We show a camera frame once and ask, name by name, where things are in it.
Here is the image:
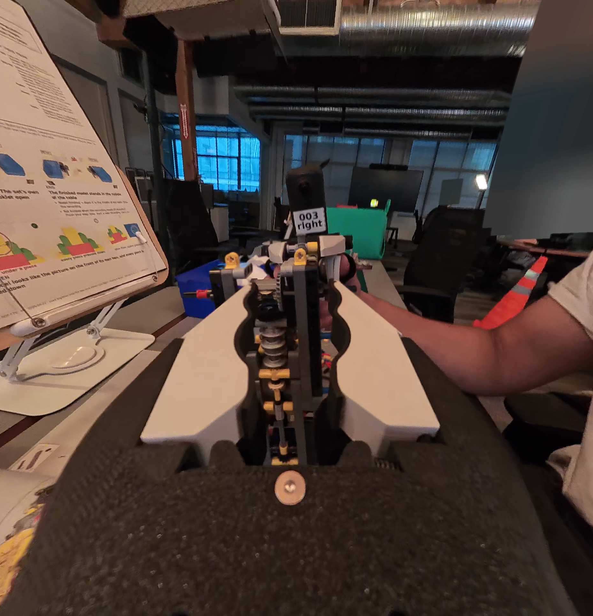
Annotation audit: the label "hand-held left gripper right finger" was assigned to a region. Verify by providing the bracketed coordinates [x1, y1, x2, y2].
[330, 280, 442, 442]

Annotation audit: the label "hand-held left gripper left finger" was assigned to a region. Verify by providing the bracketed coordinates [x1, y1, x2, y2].
[139, 283, 260, 447]

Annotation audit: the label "yellow black brick car model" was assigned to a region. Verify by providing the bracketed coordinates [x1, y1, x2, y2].
[183, 241, 337, 466]

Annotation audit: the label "person's right forearm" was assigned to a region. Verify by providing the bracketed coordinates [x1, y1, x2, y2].
[357, 284, 593, 396]

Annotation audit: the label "grey desk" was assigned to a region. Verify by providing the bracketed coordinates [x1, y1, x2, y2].
[0, 260, 593, 482]

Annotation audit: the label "person's right hand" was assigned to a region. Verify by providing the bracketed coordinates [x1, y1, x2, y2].
[318, 254, 370, 332]

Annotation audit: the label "crumpled white paper bags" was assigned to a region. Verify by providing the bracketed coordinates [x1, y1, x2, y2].
[236, 250, 278, 283]

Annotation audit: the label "green plastic bin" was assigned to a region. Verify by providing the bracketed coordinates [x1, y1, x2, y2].
[325, 200, 393, 261]

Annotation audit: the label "large black screen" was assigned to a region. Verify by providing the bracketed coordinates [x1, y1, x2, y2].
[348, 166, 425, 214]

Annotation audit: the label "blue plastic bin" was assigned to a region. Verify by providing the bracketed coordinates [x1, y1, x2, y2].
[175, 260, 231, 319]

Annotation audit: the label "orange traffic cone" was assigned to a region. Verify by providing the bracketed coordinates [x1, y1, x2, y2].
[472, 255, 550, 331]

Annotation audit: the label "person's white shirt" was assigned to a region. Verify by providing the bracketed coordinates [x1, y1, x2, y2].
[546, 236, 593, 536]

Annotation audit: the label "printed instruction sheet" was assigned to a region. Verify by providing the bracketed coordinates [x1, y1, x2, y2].
[0, 0, 163, 334]

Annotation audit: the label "open instruction booklet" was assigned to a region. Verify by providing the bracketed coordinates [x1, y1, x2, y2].
[0, 435, 62, 603]

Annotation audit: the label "wooden post red sign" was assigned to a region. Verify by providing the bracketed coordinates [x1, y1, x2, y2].
[175, 41, 199, 182]

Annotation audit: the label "metal ventilation duct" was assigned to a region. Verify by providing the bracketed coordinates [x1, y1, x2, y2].
[340, 0, 541, 59]

